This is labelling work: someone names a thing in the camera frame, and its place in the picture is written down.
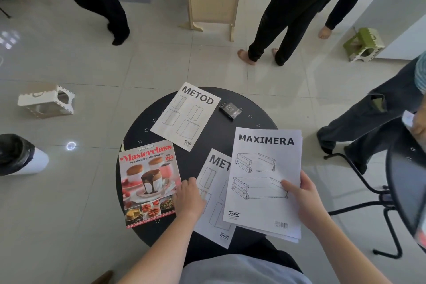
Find person's left hand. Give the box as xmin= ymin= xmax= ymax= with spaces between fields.
xmin=172 ymin=177 xmax=207 ymax=219

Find person's right hand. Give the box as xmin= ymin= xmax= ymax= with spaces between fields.
xmin=281 ymin=170 xmax=330 ymax=232

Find white drawer instruction booklet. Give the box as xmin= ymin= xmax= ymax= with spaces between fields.
xmin=222 ymin=127 xmax=303 ymax=244

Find person's left forearm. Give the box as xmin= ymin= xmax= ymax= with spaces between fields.
xmin=116 ymin=209 xmax=205 ymax=284

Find person's right forearm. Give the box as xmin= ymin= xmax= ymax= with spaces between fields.
xmin=304 ymin=214 xmax=393 ymax=284

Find white cabinet instruction booklet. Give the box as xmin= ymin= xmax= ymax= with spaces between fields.
xmin=193 ymin=148 xmax=237 ymax=250
xmin=150 ymin=82 xmax=221 ymax=152

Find red dessert cookbook magazine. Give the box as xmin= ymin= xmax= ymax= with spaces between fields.
xmin=118 ymin=140 xmax=182 ymax=230

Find person's black trousers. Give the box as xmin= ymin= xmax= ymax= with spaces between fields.
xmin=184 ymin=237 xmax=304 ymax=275

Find round black table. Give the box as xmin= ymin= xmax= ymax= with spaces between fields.
xmin=115 ymin=87 xmax=278 ymax=250

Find small black plastic packet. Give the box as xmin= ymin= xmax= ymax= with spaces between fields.
xmin=219 ymin=101 xmax=243 ymax=120

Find person's grey shirt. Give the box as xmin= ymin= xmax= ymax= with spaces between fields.
xmin=180 ymin=254 xmax=314 ymax=284

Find black table with metal legs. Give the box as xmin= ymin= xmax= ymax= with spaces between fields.
xmin=324 ymin=127 xmax=426 ymax=260

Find white paper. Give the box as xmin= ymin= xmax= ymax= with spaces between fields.
xmin=401 ymin=110 xmax=417 ymax=132

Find green folding step stool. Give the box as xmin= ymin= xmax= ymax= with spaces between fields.
xmin=343 ymin=27 xmax=385 ymax=63

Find white bin with black bag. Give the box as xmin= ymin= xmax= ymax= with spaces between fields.
xmin=0 ymin=133 xmax=50 ymax=177

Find white folding step stool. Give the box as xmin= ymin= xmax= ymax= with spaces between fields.
xmin=17 ymin=85 xmax=76 ymax=119

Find white cabinet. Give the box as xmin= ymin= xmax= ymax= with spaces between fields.
xmin=349 ymin=0 xmax=426 ymax=61

